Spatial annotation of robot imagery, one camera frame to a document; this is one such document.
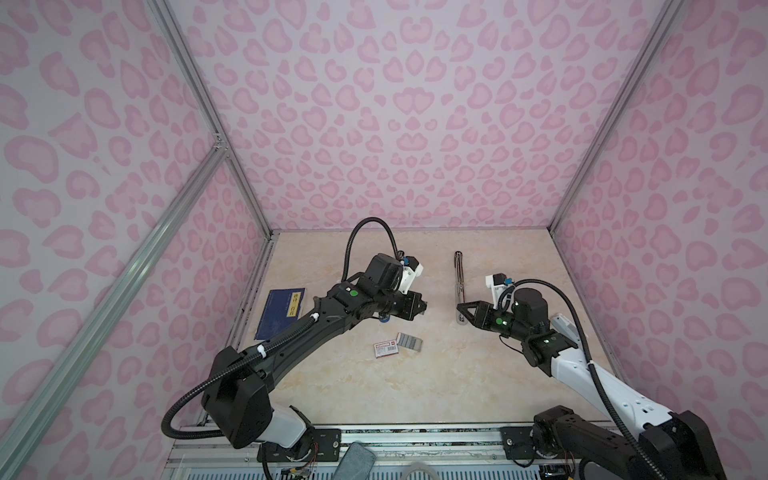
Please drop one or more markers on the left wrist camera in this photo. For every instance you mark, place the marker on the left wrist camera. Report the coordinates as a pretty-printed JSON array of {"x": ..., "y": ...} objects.
[{"x": 411, "y": 269}]

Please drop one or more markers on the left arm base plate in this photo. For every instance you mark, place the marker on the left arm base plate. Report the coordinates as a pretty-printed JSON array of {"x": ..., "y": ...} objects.
[{"x": 318, "y": 444}]

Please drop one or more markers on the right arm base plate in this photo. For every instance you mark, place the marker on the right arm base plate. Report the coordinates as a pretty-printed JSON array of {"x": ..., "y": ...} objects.
[{"x": 518, "y": 445}]

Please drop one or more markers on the red white staple box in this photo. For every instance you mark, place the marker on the red white staple box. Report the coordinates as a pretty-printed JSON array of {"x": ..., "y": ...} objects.
[{"x": 385, "y": 348}]

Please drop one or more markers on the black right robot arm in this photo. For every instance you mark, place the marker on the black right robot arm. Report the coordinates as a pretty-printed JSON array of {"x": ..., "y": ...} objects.
[{"x": 648, "y": 440}]

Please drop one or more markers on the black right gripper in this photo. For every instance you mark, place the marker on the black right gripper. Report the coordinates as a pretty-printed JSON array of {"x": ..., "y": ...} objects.
[{"x": 485, "y": 314}]

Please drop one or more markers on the silver staple tray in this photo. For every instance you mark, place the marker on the silver staple tray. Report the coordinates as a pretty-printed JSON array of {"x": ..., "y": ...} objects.
[{"x": 409, "y": 342}]

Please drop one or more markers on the grey cloth pad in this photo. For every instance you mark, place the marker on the grey cloth pad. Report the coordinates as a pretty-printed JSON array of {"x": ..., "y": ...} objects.
[{"x": 356, "y": 464}]

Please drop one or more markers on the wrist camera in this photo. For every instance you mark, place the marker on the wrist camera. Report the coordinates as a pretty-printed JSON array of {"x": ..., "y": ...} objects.
[
  {"x": 497, "y": 284},
  {"x": 411, "y": 269}
]

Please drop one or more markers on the dark blue booklet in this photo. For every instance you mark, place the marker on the dark blue booklet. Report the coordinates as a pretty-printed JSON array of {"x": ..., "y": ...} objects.
[{"x": 281, "y": 310}]

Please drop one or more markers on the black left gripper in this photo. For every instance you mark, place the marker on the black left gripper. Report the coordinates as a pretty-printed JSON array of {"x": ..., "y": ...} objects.
[{"x": 410, "y": 308}]

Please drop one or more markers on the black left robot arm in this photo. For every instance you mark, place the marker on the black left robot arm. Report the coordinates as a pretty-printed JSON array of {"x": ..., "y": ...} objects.
[{"x": 239, "y": 404}]

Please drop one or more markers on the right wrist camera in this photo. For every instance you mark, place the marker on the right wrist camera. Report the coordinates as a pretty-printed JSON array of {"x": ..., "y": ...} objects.
[{"x": 497, "y": 284}]

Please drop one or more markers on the aluminium front rail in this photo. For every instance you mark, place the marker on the aluminium front rail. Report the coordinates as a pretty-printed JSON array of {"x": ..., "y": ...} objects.
[{"x": 412, "y": 451}]

